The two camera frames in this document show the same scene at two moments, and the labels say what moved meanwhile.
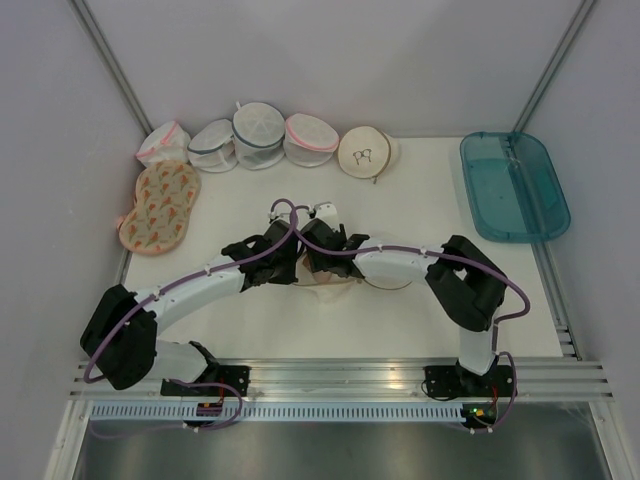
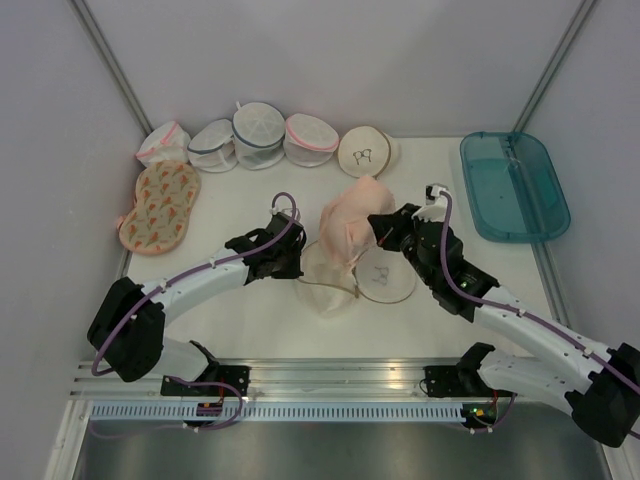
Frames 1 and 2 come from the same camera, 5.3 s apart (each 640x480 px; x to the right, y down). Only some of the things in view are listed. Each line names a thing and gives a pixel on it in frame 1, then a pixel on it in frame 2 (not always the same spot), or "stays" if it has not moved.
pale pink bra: [320, 276] to [345, 231]
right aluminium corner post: [553, 64] stays
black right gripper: [316, 262] to [387, 227]
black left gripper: [289, 277] stays
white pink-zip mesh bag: [309, 141] stays
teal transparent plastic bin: [514, 189] stays
